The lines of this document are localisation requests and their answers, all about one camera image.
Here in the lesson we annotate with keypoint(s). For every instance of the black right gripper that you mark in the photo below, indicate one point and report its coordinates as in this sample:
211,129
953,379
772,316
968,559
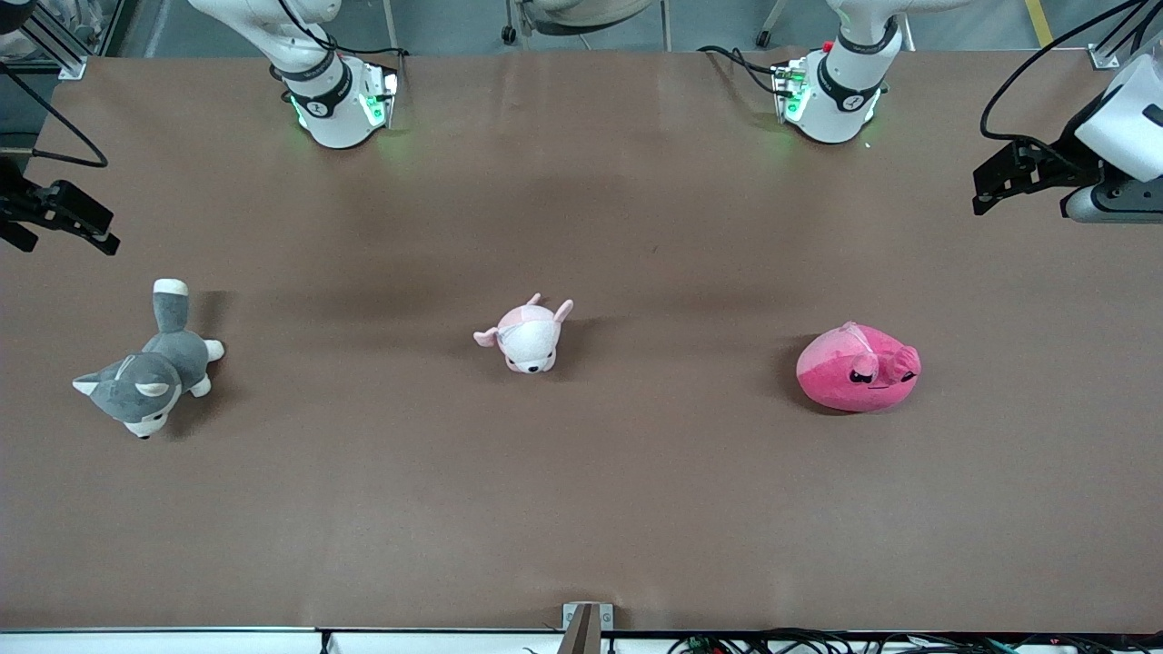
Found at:
18,205

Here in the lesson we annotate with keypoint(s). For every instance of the hot pink round plush toy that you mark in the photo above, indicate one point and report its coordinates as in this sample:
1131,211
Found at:
854,372

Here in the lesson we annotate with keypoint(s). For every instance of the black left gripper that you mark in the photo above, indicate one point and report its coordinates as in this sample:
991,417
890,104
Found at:
1075,163

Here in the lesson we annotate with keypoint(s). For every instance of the grey white husky plush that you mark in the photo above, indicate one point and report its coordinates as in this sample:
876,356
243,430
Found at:
150,377

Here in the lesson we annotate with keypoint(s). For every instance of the aluminium frame profile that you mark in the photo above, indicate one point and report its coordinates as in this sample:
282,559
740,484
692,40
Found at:
56,50
1113,50

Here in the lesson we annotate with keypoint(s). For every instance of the metal table edge bracket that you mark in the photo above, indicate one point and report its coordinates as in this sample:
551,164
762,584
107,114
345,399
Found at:
587,627

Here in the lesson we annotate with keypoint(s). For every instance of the pale pink white plush puppy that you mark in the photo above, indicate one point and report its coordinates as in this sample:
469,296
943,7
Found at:
529,341

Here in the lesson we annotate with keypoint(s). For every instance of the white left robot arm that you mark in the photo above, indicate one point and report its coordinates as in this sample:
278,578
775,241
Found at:
845,100

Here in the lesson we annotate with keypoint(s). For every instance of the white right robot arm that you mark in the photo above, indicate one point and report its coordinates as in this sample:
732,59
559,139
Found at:
332,109

